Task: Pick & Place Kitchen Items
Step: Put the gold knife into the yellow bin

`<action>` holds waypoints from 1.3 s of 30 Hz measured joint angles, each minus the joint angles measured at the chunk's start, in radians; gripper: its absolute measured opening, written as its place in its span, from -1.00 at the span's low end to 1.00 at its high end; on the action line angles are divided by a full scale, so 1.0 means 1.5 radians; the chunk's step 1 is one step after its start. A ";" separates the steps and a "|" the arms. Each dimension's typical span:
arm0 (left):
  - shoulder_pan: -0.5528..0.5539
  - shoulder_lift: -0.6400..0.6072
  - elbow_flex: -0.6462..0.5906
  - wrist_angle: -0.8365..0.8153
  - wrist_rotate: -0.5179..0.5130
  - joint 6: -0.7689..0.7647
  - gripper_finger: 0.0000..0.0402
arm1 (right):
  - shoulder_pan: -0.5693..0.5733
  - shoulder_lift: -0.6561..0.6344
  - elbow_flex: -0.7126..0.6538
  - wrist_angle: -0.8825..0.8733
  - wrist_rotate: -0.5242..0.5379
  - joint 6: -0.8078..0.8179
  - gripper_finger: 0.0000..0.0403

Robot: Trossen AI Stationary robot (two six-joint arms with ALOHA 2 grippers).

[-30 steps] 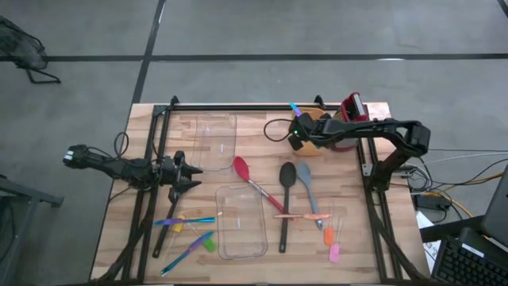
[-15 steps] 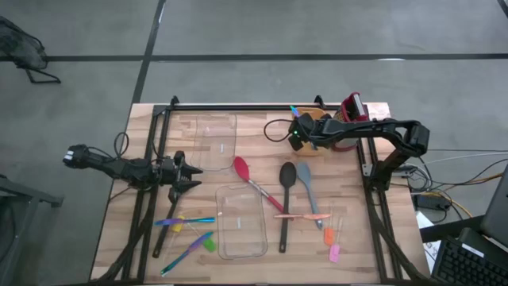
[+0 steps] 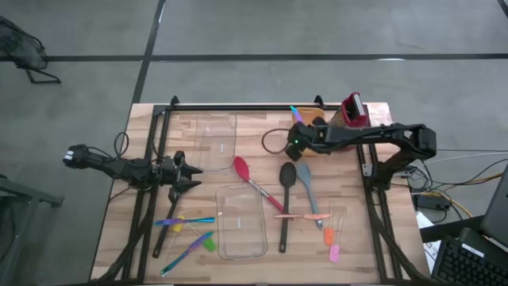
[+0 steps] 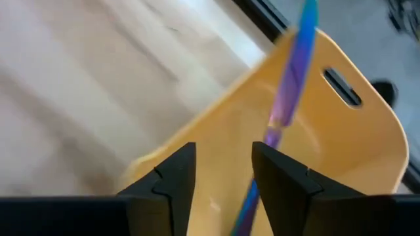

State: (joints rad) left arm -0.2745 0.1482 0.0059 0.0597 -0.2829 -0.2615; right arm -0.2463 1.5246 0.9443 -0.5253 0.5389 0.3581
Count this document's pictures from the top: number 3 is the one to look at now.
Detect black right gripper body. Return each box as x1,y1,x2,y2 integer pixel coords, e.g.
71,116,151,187
287,116,331,162

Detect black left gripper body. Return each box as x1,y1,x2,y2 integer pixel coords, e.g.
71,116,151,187
158,149,188,196

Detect grey utensil handle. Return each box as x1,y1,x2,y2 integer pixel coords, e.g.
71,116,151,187
296,161,325,230

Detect black utensil handle with hole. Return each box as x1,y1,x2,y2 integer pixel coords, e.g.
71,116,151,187
278,161,298,254

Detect red spoon steel handle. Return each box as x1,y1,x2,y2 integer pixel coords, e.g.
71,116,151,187
233,156,286,215

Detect long black turner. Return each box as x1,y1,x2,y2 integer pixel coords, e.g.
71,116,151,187
152,186,182,259

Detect tan plastic basket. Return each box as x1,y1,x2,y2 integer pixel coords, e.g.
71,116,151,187
293,106,358,158

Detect iridescent cutlery piece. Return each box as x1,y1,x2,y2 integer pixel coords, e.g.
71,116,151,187
289,105,305,125

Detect iridescent table knife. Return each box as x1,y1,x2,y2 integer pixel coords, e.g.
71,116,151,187
160,230,214,278
153,216,217,226

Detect clear plastic bin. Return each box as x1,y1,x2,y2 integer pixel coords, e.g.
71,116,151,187
214,183,269,261
189,113,238,172

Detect yellow mini spatula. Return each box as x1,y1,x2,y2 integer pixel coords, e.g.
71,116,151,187
166,215,187,255

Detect green mini spatula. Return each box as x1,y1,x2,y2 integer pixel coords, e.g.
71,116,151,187
186,222,218,253

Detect copper table knife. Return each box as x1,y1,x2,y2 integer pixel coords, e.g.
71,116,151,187
272,213,333,221

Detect orange mini spatula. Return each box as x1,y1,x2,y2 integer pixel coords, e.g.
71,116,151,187
323,204,335,246

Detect pink mini spatula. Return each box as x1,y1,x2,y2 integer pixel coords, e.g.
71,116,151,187
328,216,344,264

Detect black power brick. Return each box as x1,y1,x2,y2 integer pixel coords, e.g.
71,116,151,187
414,193,452,211

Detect white paper sheet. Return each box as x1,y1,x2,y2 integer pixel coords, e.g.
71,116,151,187
416,210,441,263

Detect grey side table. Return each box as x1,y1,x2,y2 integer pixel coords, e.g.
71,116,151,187
0,174,64,286

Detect black side desk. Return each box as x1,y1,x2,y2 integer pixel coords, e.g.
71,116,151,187
419,214,487,244

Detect black keyboard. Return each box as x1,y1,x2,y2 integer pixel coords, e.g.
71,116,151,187
430,236,508,286

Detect dark laptop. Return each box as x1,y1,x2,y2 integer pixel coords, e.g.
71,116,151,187
479,164,508,249

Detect black mesh chair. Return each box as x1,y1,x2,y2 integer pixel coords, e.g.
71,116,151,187
0,15,63,85

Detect steel box grater red handle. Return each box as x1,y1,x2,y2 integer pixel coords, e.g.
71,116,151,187
329,91,372,130

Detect black looped cable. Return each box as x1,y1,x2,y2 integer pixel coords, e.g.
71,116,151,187
260,127,294,155

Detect black aluminium frame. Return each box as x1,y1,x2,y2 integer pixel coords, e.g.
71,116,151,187
90,95,433,286

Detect yellow cable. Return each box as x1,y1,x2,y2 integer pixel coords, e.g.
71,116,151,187
432,172,505,219

